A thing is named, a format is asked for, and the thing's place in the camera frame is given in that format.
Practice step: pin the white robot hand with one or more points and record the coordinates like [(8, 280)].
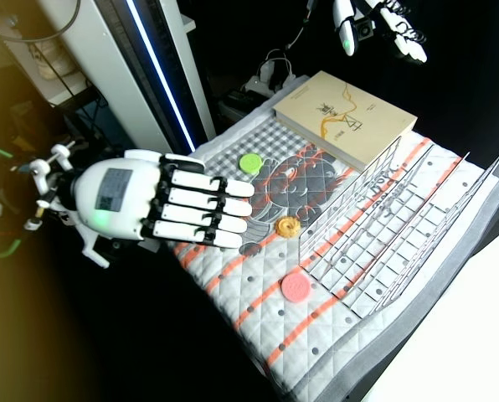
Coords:
[(345, 29), (107, 197)]

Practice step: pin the beige book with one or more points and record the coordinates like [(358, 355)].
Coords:
[(341, 113)]

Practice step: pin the white column with blue light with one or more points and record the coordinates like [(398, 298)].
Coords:
[(119, 84)]

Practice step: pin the green toy sandwich cookie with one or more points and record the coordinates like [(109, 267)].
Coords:
[(250, 163)]

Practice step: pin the yellow toy flower cookie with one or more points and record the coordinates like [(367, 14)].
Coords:
[(288, 226)]

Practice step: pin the pink toy sandwich cookie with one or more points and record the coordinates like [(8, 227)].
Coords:
[(295, 287)]

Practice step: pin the grey quilt with bear print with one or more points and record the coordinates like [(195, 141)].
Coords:
[(316, 335)]

